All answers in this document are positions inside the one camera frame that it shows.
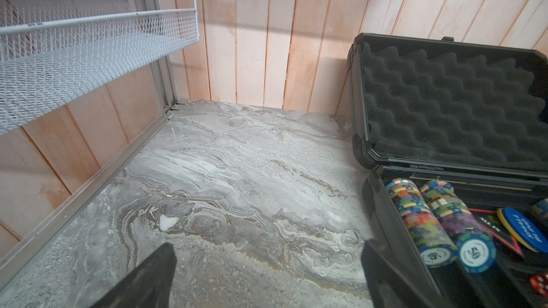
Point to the red dice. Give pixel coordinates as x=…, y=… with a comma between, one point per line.
x=539, y=284

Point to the multicolour chip stack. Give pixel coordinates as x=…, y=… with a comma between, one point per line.
x=434, y=245
x=476, y=247
x=540, y=210

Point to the black red triangular card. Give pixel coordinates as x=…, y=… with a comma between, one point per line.
x=490, y=221

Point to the dark grey poker case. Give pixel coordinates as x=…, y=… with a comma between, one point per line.
x=471, y=115

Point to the white wire mesh shelf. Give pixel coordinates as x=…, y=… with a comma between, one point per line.
x=55, y=51

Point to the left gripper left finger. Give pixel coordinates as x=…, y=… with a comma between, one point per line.
x=148, y=285

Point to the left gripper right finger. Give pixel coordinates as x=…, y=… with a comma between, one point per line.
x=392, y=284

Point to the blue round dealer button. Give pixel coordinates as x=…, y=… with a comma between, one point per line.
x=522, y=229

